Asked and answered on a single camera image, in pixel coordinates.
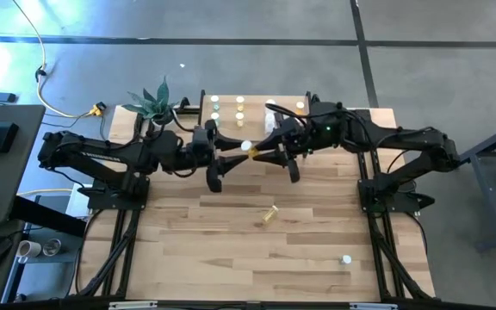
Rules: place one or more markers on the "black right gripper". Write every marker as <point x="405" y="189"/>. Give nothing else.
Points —
<point x="301" y="138"/>

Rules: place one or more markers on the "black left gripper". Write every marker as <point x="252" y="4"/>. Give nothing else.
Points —
<point x="202" y="150"/>

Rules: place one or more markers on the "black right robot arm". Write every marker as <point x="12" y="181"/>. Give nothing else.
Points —
<point x="403" y="138"/>

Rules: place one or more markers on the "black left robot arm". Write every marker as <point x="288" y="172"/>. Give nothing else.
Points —
<point x="114" y="155"/>

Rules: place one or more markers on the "green plant in white pot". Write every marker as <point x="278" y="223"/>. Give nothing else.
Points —
<point x="158" y="101"/>

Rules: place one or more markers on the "blue-grey metal cart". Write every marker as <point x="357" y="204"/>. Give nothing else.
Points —
<point x="487" y="202"/>

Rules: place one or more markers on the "black desk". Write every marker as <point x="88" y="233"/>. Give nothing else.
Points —
<point x="11" y="172"/>

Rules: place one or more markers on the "black aluminium rig frame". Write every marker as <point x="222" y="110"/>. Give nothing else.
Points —
<point x="213" y="307"/>

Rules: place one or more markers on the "silver frame bracket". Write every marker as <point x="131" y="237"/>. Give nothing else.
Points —
<point x="132" y="305"/>
<point x="373" y="306"/>

